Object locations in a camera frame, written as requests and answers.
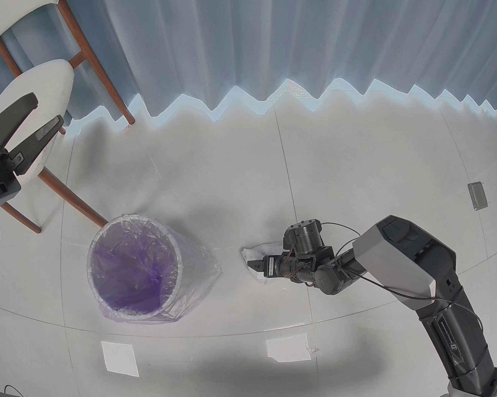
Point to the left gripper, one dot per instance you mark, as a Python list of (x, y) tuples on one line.
[(0, 180)]

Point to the white trash bin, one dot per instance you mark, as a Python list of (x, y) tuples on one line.
[(180, 277)]

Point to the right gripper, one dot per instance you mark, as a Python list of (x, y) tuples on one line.
[(283, 268)]

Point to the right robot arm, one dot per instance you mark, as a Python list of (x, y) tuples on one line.
[(397, 254)]

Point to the white cushioned wooden chair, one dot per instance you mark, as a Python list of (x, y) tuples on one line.
[(41, 85)]

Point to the pale blue curtain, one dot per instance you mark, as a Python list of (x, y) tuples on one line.
[(273, 27)]

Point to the clear printed wrapper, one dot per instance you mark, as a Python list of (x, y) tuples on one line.
[(261, 248)]

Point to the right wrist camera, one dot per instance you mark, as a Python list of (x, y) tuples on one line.
[(290, 238)]

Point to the purple plastic bag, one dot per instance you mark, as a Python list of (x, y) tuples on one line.
[(132, 271)]

